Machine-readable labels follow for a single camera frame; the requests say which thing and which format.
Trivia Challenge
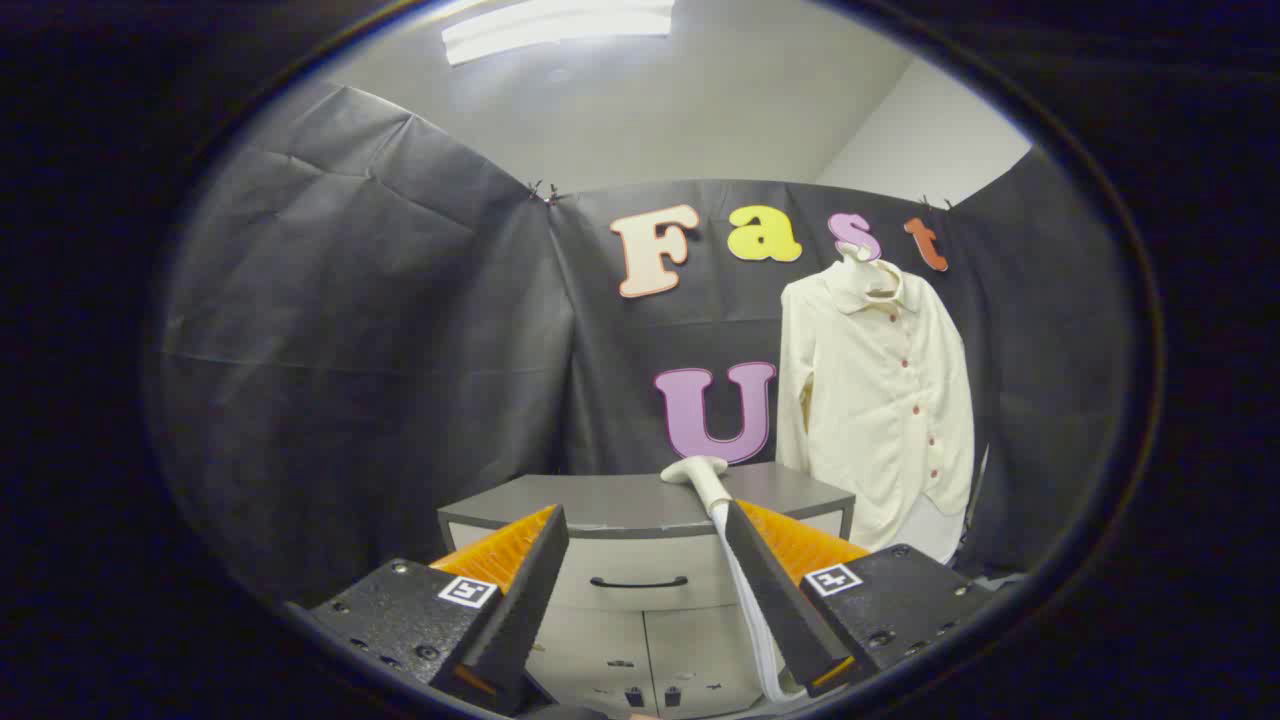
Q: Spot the cream button shirt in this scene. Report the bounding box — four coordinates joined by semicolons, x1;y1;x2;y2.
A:
775;258;977;564

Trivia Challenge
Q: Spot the white clothes hanger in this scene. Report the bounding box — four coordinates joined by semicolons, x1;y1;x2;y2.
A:
835;240;901;301

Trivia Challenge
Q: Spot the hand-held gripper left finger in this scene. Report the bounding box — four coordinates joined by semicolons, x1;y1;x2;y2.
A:
297;503;571;717

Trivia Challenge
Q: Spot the grey-topped cabinet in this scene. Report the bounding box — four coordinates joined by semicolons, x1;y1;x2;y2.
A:
437;462;858;719

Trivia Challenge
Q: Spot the black backdrop cloth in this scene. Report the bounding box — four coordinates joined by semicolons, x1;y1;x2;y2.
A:
150;85;1136;611

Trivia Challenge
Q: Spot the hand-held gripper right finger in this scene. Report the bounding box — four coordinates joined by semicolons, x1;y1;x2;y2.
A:
722;498;996;701

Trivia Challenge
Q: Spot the ceiling light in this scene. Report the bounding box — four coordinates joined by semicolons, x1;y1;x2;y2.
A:
442;0;676;67

